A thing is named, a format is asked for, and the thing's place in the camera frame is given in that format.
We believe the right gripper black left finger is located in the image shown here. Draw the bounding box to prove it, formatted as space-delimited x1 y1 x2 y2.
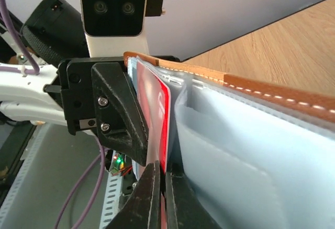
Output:
106 161 161 229

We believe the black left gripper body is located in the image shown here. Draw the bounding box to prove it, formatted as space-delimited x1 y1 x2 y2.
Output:
43 57 137 136

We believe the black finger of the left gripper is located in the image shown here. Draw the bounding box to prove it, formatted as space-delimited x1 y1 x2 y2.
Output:
91 62 149 166

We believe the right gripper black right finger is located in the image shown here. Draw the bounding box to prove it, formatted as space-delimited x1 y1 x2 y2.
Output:
165 171 220 229

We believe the brown leather card holder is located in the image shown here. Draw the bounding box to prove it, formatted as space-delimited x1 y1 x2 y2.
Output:
124 52 334 228

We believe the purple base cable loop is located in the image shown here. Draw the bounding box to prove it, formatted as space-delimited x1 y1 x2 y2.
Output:
53 149 107 229

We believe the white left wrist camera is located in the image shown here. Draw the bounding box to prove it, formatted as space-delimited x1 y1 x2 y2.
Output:
80 0 165 58

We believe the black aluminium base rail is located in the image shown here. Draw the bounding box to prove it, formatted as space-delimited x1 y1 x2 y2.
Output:
1 122 36 205

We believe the white slotted cable duct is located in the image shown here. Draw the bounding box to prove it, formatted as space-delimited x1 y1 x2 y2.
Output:
1 124 50 228

